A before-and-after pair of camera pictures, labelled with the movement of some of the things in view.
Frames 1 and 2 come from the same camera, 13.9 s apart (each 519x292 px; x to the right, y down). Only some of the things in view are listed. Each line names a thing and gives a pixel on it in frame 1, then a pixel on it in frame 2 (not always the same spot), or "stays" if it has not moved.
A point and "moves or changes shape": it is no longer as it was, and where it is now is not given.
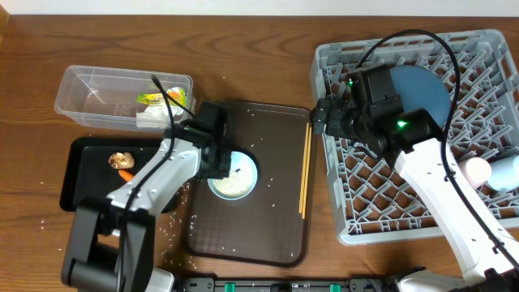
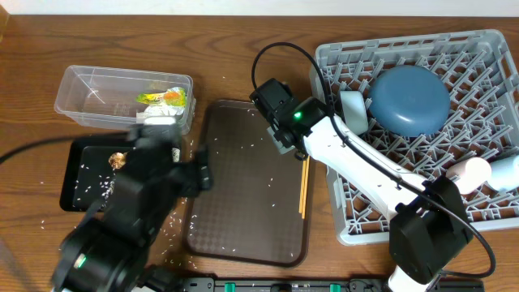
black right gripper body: (343, 123) to (276, 127)
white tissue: (156, 116) stays
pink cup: (477, 170) stays
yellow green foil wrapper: (178, 94) stays
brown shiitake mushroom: (122, 161) stays
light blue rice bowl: (242, 178) moves or changes shape
